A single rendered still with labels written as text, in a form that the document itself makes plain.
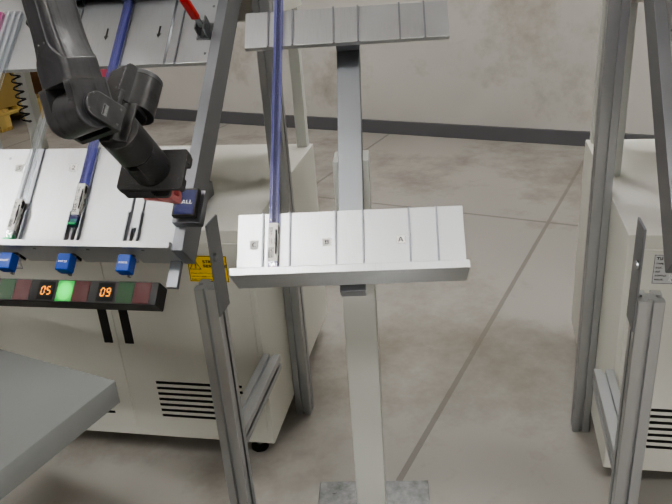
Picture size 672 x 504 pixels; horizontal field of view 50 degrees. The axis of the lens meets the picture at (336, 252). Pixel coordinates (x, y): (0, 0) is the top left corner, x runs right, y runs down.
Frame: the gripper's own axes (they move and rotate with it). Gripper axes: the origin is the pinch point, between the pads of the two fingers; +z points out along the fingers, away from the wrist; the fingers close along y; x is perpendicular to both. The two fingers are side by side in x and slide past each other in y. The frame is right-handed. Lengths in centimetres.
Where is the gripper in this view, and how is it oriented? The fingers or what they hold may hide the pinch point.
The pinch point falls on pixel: (177, 197)
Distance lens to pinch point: 115.0
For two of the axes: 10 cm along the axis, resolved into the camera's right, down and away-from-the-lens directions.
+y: -9.8, -0.1, 2.2
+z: 2.0, 3.8, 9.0
